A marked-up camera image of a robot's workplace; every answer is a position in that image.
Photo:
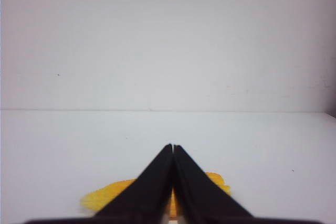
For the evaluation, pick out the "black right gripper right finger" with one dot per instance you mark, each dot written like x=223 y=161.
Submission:
x=189 y=174

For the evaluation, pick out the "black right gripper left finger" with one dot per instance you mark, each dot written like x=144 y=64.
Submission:
x=148 y=196

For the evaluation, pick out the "yellow corn cob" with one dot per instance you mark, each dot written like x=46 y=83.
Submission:
x=105 y=197

